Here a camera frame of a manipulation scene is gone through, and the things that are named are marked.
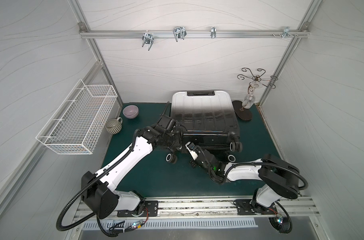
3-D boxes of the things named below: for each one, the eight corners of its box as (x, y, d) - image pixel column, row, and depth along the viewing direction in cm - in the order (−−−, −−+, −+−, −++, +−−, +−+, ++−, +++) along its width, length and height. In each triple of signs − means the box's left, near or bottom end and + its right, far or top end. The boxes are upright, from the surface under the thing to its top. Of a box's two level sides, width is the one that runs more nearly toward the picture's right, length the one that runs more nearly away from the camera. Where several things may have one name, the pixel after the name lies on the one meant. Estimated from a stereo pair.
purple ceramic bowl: (123, 119, 112) (120, 114, 108) (126, 109, 118) (124, 104, 114) (137, 119, 112) (135, 114, 108) (140, 109, 119) (138, 104, 115)
